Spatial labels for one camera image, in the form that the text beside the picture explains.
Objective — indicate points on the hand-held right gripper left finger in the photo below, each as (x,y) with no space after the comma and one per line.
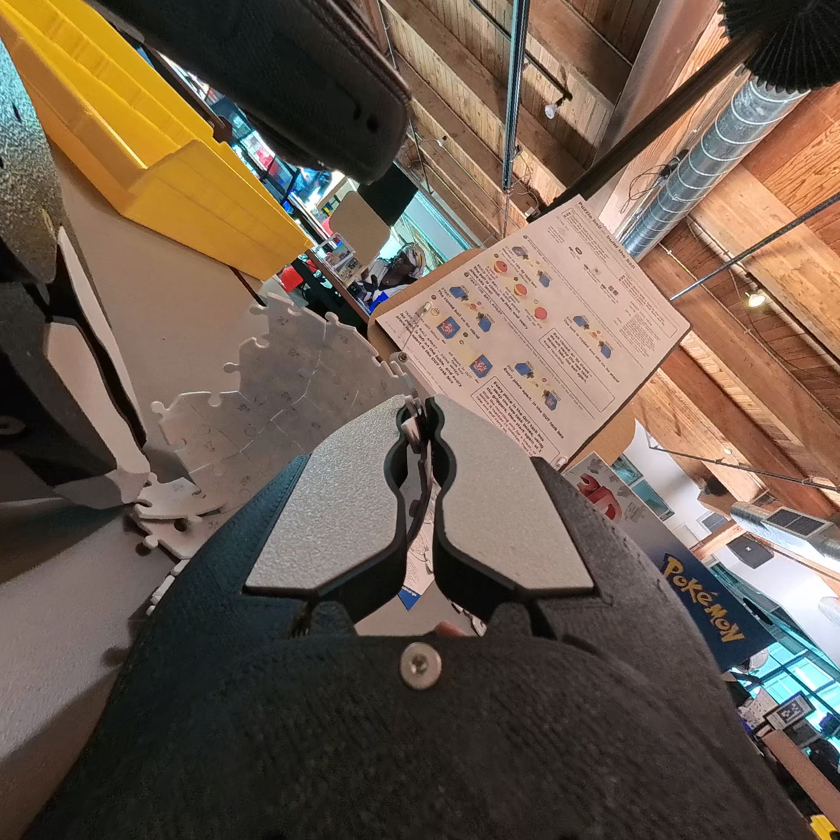
(328,518)

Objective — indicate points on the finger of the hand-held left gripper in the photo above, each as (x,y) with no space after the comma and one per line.
(85,308)
(92,407)

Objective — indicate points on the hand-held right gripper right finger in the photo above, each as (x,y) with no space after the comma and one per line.
(512,518)

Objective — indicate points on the curved white puzzle piece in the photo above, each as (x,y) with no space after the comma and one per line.
(177,499)

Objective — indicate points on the partly built white puzzle ball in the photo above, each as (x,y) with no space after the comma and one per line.
(282,380)

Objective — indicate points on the folded puzzle instruction leaflet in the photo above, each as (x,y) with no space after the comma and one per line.
(420,571)

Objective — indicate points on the blue puzzle box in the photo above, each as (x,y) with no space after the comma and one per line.
(689,590)

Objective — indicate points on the instruction sheet on clipboard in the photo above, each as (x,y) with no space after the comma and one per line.
(610,433)

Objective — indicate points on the large yellow bin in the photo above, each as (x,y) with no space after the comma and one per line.
(164,177)

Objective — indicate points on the white sheet holder bar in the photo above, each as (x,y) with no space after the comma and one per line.
(401,374)

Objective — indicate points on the black hanging panel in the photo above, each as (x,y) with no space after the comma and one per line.
(387,197)

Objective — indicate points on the beige rounded board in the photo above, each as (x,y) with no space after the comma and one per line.
(361,220)

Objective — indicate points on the clear acrylic stand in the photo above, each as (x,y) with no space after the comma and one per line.
(341,259)

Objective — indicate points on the printed instruction sheet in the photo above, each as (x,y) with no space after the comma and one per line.
(558,315)

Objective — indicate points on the small red cone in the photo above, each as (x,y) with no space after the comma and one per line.
(293,279)

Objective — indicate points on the long wooden desk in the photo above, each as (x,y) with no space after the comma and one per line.
(334,282)

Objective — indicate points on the black metal pole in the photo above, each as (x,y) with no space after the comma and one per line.
(656,124)

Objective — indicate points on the black pleated shade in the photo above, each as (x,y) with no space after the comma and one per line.
(787,39)

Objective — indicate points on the black wall speaker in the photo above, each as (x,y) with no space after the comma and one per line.
(750,551)

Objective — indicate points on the silver ventilation duct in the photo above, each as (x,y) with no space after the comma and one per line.
(709,157)
(781,525)

